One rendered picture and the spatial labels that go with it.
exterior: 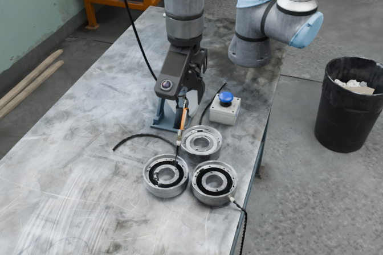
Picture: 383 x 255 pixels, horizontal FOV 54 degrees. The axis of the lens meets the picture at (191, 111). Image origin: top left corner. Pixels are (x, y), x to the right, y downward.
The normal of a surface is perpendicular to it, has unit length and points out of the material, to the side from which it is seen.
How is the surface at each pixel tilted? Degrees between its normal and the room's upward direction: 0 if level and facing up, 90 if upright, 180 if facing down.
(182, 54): 29
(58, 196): 0
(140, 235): 0
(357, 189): 0
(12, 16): 90
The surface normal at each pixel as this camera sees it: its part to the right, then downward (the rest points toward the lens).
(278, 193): 0.00, -0.76
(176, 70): -0.10, -0.36
